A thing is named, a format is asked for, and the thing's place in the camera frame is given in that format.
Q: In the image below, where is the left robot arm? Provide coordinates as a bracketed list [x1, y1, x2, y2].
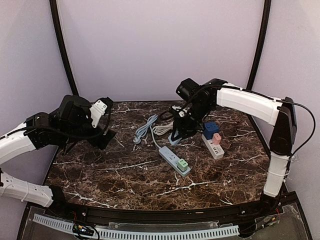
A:
[0, 112, 116, 208]

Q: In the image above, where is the light blue cube charger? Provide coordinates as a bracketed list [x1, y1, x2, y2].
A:
[168, 135, 181, 146]

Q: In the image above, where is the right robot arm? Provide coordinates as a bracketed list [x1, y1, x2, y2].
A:
[171, 78, 297, 198]

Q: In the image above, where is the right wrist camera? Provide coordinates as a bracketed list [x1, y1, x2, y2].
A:
[175, 78, 200, 101]

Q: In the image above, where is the green cube charger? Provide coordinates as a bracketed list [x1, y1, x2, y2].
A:
[177, 158, 189, 172]

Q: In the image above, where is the light blue power strip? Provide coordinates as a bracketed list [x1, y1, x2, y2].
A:
[158, 146, 191, 177]

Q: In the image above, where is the left black frame post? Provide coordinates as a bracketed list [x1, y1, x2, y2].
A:
[49, 0, 79, 96]

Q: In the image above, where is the white power strip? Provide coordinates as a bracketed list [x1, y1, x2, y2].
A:
[201, 135, 225, 160]

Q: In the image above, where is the dark blue cube plug adapter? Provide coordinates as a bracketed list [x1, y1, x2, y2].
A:
[202, 122, 219, 140]

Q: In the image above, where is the black frame post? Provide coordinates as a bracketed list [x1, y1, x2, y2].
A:
[49, 0, 79, 96]
[246, 0, 272, 90]

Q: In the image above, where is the pink cube charger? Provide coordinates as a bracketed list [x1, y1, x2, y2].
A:
[212, 132, 222, 146]

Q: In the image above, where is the white cable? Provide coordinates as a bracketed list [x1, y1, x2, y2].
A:
[151, 124, 175, 136]

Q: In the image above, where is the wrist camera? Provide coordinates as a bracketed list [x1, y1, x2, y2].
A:
[58, 95, 92, 125]
[175, 78, 200, 101]

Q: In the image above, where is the black front rail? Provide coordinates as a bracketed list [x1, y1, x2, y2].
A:
[21, 191, 299, 226]

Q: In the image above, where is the light blue cable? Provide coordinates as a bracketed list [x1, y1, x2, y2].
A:
[132, 114, 161, 151]

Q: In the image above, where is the white slotted cable duct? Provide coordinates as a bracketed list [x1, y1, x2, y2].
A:
[32, 214, 240, 240]

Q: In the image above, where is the right black frame post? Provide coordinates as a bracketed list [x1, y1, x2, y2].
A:
[246, 0, 272, 90]

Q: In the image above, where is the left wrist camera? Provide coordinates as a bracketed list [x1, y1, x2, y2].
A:
[58, 95, 92, 125]

